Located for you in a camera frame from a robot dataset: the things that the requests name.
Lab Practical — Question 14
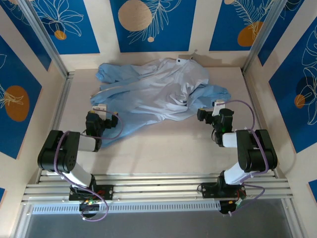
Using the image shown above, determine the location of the aluminium corner post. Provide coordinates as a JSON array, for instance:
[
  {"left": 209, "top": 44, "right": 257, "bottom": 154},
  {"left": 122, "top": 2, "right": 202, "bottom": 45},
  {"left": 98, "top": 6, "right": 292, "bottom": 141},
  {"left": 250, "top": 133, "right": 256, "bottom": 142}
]
[
  {"left": 17, "top": 0, "right": 75, "bottom": 80},
  {"left": 242, "top": 0, "right": 286, "bottom": 75}
]

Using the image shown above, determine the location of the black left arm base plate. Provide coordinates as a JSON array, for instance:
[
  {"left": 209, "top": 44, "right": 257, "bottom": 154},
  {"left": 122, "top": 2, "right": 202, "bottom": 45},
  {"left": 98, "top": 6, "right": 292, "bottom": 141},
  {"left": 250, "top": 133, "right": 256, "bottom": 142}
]
[{"left": 68, "top": 184, "right": 114, "bottom": 201}]

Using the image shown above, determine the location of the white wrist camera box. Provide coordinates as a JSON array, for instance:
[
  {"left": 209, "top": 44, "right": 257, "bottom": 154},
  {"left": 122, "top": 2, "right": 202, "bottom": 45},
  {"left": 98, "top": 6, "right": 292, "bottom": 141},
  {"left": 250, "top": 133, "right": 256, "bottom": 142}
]
[
  {"left": 212, "top": 100, "right": 225, "bottom": 117},
  {"left": 93, "top": 105, "right": 107, "bottom": 118}
]

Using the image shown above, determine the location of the light blue zip jacket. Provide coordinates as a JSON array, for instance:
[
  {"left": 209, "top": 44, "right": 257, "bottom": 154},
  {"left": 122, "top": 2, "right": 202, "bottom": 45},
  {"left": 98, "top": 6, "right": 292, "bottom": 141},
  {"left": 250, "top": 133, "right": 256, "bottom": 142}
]
[{"left": 89, "top": 57, "right": 232, "bottom": 149}]

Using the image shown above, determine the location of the thin grey wall cable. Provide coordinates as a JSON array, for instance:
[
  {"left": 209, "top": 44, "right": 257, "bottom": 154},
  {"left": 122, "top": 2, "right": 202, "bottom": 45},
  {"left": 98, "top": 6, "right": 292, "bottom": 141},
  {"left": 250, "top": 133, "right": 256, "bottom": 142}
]
[{"left": 282, "top": 148, "right": 298, "bottom": 176}]

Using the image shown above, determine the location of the white slotted cable duct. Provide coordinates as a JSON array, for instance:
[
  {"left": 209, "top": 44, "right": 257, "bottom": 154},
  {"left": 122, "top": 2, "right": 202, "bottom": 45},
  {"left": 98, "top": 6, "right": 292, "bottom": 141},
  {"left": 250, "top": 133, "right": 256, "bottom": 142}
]
[{"left": 31, "top": 201, "right": 221, "bottom": 215}]

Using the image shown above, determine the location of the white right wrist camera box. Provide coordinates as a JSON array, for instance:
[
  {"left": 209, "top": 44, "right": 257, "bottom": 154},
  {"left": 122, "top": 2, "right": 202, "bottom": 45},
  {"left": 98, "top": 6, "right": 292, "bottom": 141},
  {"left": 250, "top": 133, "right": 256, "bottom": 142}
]
[{"left": 212, "top": 100, "right": 225, "bottom": 117}]

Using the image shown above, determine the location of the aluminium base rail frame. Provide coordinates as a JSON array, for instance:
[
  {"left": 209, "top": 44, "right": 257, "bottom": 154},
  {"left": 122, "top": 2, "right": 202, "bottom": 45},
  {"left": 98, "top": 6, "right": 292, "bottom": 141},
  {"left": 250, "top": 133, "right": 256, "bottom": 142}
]
[{"left": 21, "top": 173, "right": 295, "bottom": 205}]

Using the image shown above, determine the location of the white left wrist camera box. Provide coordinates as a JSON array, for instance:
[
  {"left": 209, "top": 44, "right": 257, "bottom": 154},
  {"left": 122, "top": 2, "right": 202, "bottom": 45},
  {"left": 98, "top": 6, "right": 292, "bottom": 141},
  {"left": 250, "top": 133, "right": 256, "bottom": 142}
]
[{"left": 93, "top": 105, "right": 107, "bottom": 118}]

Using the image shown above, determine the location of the aluminium side rail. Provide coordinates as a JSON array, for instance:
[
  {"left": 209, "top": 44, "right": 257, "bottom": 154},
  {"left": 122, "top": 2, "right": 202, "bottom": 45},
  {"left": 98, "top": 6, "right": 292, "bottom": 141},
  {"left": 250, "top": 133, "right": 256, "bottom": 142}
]
[
  {"left": 242, "top": 70, "right": 279, "bottom": 178},
  {"left": 37, "top": 71, "right": 75, "bottom": 184}
]

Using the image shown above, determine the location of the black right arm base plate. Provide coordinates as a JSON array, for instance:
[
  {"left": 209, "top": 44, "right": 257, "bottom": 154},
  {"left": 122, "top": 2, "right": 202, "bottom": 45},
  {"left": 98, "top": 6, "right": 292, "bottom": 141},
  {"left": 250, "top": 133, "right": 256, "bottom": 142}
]
[{"left": 201, "top": 182, "right": 247, "bottom": 199}]

